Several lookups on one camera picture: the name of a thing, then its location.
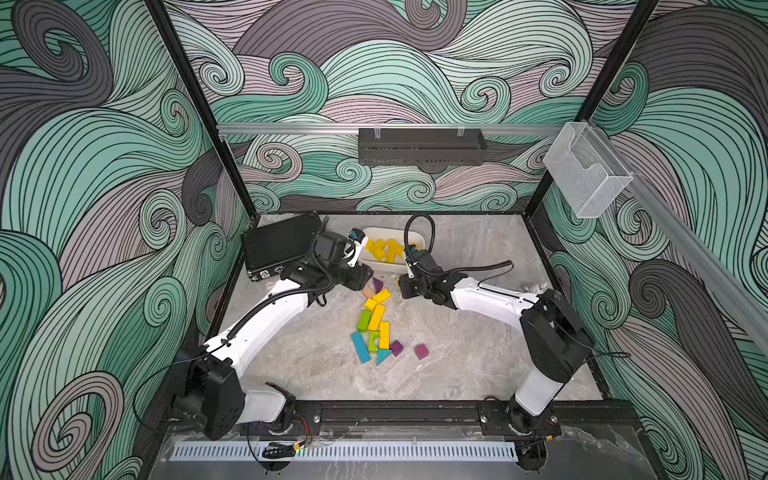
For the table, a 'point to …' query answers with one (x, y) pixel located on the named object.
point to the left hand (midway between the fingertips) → (363, 264)
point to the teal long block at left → (361, 347)
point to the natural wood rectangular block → (368, 291)
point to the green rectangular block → (363, 321)
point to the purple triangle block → (378, 284)
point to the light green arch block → (372, 335)
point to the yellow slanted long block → (379, 298)
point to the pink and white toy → (536, 288)
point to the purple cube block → (396, 348)
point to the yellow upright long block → (376, 316)
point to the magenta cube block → (421, 351)
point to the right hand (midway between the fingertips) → (400, 283)
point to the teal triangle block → (382, 355)
